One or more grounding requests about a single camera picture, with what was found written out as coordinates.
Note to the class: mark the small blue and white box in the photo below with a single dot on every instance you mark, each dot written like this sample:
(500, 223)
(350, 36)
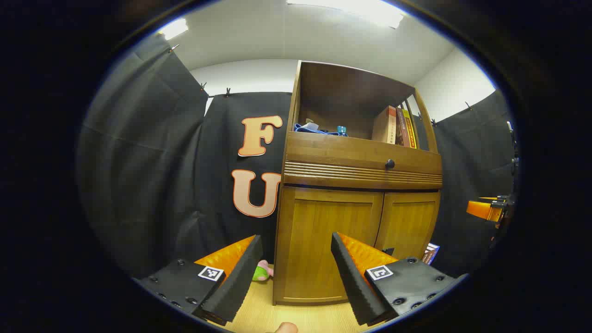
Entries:
(430, 254)

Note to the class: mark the small teal object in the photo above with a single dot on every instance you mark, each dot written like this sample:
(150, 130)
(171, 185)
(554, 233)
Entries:
(342, 131)

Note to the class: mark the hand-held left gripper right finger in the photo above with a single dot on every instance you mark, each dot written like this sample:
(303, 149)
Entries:
(354, 282)

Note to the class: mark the green and pink plush toy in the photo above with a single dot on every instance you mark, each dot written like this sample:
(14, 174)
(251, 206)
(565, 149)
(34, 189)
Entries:
(262, 273)

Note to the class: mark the wooden double-door shoe cabinet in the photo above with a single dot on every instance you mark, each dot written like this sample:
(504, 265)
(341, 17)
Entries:
(333, 88)

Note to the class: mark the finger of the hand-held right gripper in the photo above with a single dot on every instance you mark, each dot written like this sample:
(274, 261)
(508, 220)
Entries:
(483, 209)

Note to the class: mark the dark red book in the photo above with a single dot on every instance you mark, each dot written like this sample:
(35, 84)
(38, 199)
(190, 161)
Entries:
(401, 128)

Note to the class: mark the long ceiling light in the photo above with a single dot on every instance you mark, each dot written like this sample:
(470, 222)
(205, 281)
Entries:
(351, 10)

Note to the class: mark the wooden cabinet drawer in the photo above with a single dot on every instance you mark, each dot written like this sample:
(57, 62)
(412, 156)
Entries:
(333, 152)

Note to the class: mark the black backdrop cloth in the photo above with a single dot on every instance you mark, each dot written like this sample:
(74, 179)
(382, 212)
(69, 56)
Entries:
(138, 162)

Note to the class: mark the black round drawer knob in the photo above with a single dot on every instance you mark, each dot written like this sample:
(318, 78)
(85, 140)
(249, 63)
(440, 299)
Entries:
(390, 163)

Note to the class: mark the small ceiling light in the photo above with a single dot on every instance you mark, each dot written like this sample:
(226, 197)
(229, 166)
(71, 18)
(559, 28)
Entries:
(173, 28)

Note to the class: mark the wooden cabinet door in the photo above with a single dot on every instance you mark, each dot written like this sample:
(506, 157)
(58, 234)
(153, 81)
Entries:
(407, 222)
(310, 240)

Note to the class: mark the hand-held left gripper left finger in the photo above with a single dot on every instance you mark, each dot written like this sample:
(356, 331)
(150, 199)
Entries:
(240, 277)

